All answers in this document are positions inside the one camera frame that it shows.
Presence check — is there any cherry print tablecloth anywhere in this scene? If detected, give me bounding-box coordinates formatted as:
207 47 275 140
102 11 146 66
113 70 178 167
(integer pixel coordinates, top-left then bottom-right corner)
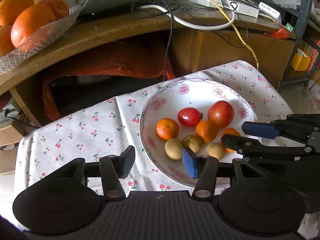
13 60 320 239

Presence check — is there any large red tomato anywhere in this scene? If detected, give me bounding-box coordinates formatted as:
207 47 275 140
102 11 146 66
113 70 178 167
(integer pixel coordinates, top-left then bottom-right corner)
207 100 234 128

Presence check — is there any red cherry tomato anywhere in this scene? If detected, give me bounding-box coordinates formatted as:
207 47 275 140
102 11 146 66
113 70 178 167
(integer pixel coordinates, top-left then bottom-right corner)
177 107 203 127

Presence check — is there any large orange on tray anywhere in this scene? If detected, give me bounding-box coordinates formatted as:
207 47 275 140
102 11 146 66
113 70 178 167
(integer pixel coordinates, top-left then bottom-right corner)
11 3 56 48
0 0 34 26

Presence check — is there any glass fruit tray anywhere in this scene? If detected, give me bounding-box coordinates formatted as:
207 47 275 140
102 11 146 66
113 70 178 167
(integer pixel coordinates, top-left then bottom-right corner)
1 5 82 74

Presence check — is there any white floral plate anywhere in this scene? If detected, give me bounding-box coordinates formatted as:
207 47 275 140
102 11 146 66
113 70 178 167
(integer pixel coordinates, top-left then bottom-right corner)
139 78 258 187

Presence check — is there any small mandarin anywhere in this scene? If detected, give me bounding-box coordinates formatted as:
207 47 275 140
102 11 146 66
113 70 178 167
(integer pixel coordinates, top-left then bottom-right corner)
195 120 217 144

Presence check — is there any tan longan front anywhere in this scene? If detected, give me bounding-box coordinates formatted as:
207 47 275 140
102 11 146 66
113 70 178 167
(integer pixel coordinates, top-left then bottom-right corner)
164 138 183 160

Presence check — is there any orange mandarin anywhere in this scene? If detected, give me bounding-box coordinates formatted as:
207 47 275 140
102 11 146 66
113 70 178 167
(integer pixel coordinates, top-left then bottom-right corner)
156 118 179 141

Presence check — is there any white power strip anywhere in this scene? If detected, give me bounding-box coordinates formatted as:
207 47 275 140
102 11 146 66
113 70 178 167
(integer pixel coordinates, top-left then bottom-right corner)
189 0 259 18

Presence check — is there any yellow box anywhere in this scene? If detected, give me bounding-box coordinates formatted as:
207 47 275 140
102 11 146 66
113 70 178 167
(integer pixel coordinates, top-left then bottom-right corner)
291 48 311 71

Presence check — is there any tan longan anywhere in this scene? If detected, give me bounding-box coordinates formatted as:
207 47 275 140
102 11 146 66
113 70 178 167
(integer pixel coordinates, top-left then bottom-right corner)
182 134 202 153
164 138 183 160
206 142 225 160

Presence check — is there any black metal rack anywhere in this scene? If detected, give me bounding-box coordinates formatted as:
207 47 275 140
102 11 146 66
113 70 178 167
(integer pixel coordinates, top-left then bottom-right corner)
259 0 319 87

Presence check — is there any white cable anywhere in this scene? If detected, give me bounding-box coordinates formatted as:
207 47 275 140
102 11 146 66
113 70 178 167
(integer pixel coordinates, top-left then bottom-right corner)
139 3 236 30

